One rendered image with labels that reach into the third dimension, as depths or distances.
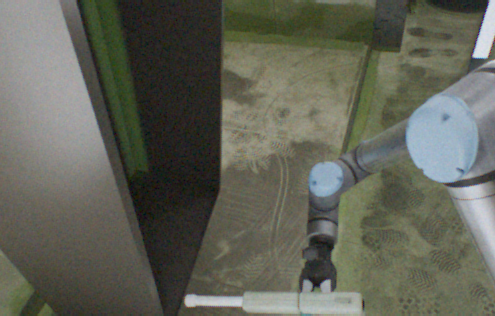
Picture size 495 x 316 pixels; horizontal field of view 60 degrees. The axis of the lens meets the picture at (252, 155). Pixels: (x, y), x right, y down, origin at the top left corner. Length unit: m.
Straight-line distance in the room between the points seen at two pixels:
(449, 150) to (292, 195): 1.52
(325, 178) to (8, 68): 0.82
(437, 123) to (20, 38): 0.52
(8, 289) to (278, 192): 1.24
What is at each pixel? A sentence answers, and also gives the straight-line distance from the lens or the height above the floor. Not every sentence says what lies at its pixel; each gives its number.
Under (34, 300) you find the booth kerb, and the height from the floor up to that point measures 0.13.
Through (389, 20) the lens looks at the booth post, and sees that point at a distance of 2.88.
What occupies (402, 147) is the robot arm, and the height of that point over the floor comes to 1.02.
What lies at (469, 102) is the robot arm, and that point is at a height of 1.33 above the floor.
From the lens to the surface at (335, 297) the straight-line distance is 1.09.
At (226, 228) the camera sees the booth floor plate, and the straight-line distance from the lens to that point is 2.05.
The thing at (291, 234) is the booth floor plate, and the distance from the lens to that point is 1.99.
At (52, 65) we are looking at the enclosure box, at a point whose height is 1.51.
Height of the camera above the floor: 1.76
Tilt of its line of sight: 48 degrees down
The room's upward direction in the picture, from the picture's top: 11 degrees counter-clockwise
